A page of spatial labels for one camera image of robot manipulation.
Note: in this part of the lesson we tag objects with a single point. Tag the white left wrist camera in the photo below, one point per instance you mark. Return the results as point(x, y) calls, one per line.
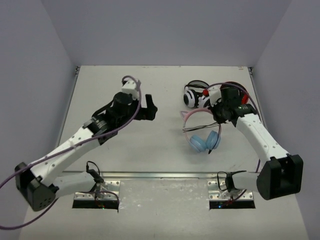
point(130, 87)

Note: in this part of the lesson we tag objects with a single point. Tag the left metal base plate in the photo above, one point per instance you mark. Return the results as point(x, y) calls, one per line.
point(109, 191)

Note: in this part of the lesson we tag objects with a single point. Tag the white black headphones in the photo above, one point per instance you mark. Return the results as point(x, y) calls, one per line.
point(196, 94)

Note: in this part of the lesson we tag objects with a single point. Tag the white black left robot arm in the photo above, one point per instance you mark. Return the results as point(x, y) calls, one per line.
point(40, 182)

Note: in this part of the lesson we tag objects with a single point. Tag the pink blue cat-ear headphones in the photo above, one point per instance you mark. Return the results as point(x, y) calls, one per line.
point(197, 143)

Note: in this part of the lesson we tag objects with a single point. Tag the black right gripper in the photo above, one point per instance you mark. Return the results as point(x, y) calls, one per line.
point(220, 120)

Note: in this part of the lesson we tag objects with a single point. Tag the silver aluminium rail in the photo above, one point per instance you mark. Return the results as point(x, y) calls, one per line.
point(135, 175)

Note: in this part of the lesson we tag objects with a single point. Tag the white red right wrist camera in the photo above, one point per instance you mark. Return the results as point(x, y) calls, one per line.
point(211, 96)

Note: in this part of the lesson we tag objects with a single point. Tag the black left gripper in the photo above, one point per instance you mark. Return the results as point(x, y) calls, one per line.
point(140, 111)

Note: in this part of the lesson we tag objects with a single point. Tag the red black headphones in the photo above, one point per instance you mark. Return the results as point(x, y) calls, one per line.
point(244, 97)

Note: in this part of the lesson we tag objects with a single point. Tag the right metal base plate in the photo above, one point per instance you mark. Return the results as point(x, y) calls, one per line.
point(216, 193)

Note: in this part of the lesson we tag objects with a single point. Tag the metal base plate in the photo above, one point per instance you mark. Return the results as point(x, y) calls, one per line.
point(216, 193)
point(109, 191)

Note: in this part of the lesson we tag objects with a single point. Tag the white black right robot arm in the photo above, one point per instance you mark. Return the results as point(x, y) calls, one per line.
point(281, 172)

